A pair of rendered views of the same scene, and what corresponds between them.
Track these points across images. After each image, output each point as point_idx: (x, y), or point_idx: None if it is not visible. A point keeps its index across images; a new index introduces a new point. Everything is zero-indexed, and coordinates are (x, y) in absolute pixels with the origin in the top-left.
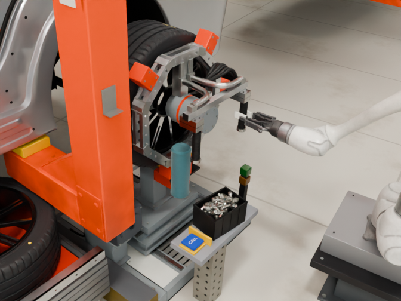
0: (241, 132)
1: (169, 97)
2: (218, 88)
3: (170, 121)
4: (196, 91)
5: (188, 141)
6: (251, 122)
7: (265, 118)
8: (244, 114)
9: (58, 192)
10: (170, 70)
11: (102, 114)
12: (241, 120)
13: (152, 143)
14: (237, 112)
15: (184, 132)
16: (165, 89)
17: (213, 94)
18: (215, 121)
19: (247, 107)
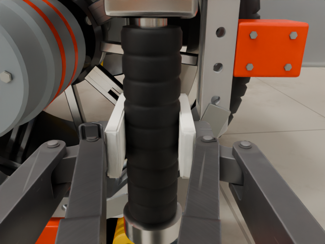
0: (127, 237)
1: (95, 44)
2: (222, 41)
3: (75, 107)
4: (184, 57)
5: (107, 183)
6: (30, 176)
7: (192, 228)
8: (136, 121)
9: None
10: (189, 21)
11: None
12: (127, 163)
13: (10, 140)
14: (119, 100)
15: (126, 160)
16: (78, 15)
17: (202, 62)
18: (0, 102)
19: (152, 66)
